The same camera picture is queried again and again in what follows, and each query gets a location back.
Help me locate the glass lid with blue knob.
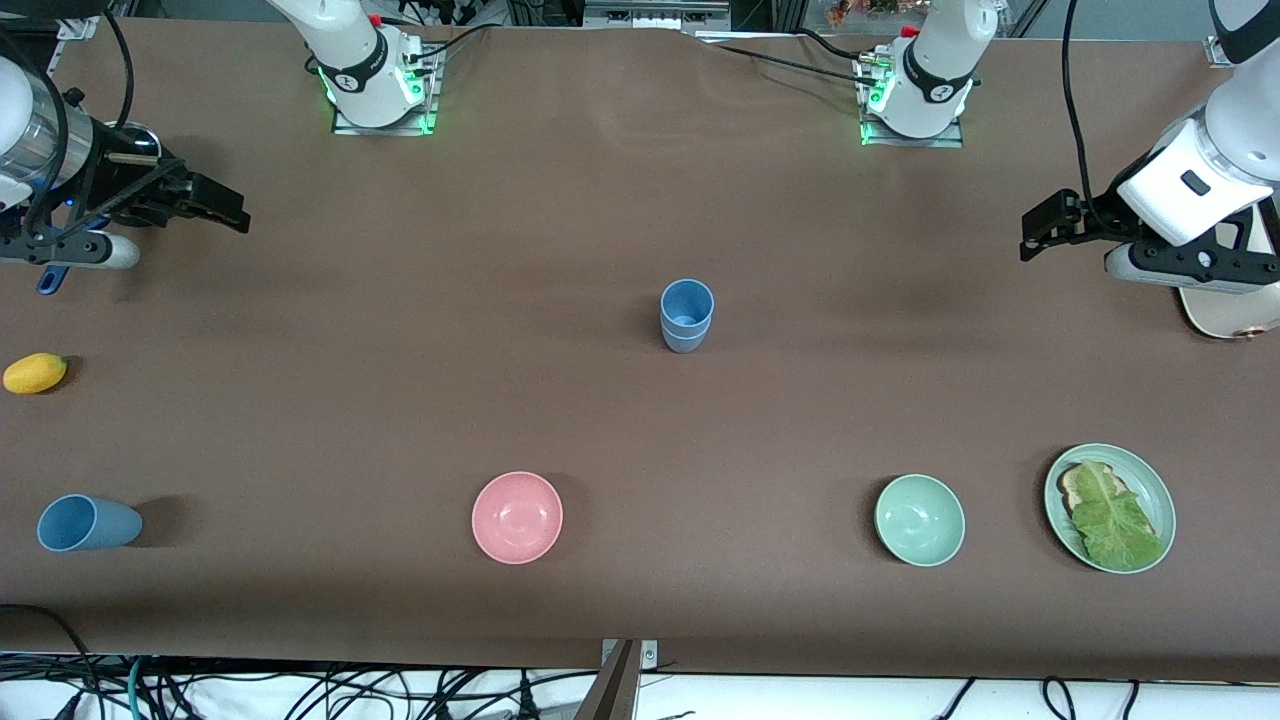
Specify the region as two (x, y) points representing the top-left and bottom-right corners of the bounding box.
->
(105, 121), (163, 161)

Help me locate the cream toaster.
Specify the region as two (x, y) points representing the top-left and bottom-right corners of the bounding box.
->
(1178, 195), (1280, 341)

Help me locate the yellow lemon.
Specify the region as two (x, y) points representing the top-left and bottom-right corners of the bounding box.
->
(3, 352), (69, 395)

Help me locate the toasted bread slice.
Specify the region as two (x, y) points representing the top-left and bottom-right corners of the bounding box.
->
(1058, 462), (1131, 521)

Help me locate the mint green plate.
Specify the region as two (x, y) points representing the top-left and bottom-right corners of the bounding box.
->
(1044, 443), (1177, 575)

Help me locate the green lettuce leaf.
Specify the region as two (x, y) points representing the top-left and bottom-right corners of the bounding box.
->
(1068, 460), (1166, 571)

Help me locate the mint green bowl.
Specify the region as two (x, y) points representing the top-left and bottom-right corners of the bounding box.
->
(874, 473), (967, 568)

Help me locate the pink bowl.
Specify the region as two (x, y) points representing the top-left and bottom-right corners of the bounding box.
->
(471, 471), (564, 565)

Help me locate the grey metal box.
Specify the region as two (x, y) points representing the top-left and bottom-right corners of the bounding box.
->
(583, 0), (733, 31)

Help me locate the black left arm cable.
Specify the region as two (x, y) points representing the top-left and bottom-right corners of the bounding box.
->
(1058, 0), (1111, 216)

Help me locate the black pot with blue handle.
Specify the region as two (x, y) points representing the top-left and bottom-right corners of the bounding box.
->
(38, 135), (197, 297)

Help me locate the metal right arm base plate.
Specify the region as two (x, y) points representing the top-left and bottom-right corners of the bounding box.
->
(332, 45), (442, 136)

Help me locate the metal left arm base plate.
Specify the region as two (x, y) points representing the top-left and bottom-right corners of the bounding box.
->
(858, 50), (967, 149)

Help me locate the black cable to base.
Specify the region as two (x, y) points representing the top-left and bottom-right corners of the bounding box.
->
(405, 22), (496, 63)
(690, 28), (883, 89)

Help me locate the metal post with bracket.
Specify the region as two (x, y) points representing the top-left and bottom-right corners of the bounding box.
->
(575, 638), (659, 720)

